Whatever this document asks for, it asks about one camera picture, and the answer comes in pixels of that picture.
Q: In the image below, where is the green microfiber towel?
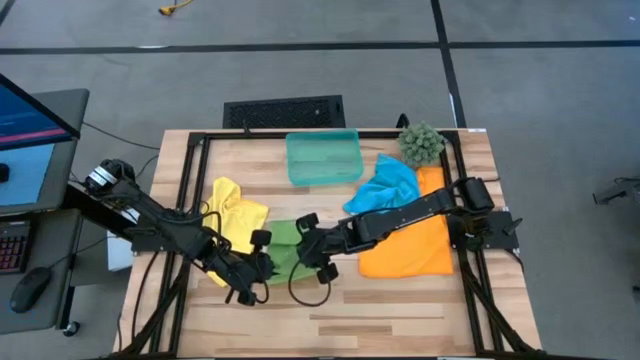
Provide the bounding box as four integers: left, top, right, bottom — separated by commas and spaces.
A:
262, 219, 321, 286

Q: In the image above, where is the yellow microfiber towel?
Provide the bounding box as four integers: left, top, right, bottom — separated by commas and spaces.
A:
202, 176, 270, 289

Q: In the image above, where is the orange microfiber towel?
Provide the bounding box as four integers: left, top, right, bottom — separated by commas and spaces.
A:
358, 165, 455, 279

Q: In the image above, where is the teal translucent plastic basket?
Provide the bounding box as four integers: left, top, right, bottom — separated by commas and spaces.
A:
285, 128, 365, 188

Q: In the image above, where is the blue microfiber towel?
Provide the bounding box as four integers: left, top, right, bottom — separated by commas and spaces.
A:
342, 153, 422, 216

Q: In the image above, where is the white box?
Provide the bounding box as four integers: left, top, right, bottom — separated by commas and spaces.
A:
106, 207, 139, 273

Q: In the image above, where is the artificial green potted plant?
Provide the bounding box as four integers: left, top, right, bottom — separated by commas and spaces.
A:
397, 121, 446, 169

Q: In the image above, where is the black computer mouse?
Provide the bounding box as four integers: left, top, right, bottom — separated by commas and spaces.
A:
9, 267, 53, 315

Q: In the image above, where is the grey side desk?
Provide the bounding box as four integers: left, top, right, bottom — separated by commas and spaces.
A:
0, 88, 90, 335

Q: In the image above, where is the backlit black keyboard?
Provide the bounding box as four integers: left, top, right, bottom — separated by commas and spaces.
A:
0, 222, 32, 275

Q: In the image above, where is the light blue flat panel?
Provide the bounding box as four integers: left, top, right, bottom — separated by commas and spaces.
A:
0, 143, 56, 207

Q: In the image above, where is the computer monitor with blue screen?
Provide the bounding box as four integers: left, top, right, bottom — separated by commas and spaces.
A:
0, 73, 81, 152

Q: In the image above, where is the black aluminium table frame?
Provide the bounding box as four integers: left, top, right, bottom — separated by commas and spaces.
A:
114, 129, 544, 360

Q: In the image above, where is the yellow floor cable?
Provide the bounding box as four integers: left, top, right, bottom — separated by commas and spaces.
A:
158, 0, 194, 16

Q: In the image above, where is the black floor stand with cables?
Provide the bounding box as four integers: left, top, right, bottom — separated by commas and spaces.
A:
592, 175, 640, 206

